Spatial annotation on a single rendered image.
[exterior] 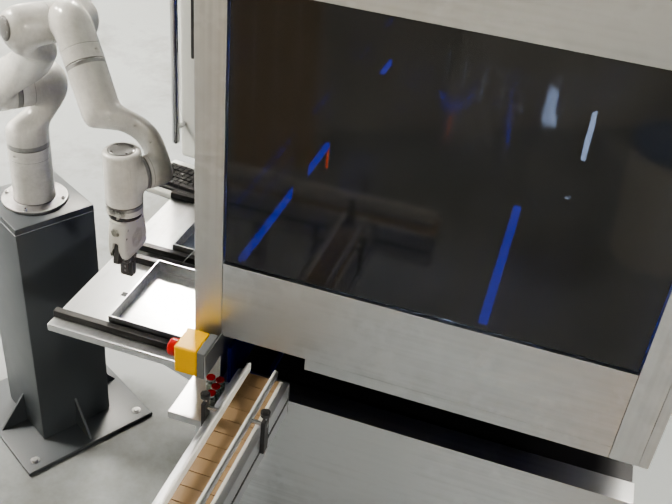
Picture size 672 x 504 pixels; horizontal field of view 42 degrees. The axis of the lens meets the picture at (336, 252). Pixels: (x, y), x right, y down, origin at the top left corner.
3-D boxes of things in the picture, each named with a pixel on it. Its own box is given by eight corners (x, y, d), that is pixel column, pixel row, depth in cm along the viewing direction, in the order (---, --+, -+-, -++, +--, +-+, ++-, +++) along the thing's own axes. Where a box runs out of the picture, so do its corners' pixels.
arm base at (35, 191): (-10, 193, 262) (-19, 138, 252) (49, 176, 273) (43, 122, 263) (19, 222, 251) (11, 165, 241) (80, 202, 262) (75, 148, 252)
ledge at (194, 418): (249, 397, 201) (249, 390, 200) (226, 435, 191) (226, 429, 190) (193, 380, 204) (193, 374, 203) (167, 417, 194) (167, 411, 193)
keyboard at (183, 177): (276, 200, 284) (276, 194, 283) (254, 220, 273) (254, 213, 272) (172, 165, 297) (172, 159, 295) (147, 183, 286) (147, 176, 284)
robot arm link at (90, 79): (127, 63, 206) (168, 186, 206) (61, 74, 197) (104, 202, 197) (139, 49, 198) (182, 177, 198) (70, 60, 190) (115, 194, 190)
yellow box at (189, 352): (217, 359, 196) (218, 335, 192) (204, 380, 191) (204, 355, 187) (187, 350, 198) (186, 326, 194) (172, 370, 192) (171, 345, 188)
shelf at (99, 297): (325, 234, 260) (325, 228, 259) (228, 384, 204) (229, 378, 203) (177, 196, 270) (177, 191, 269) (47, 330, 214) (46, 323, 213)
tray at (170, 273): (277, 302, 228) (278, 292, 226) (237, 364, 207) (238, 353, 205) (159, 270, 235) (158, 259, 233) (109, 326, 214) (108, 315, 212)
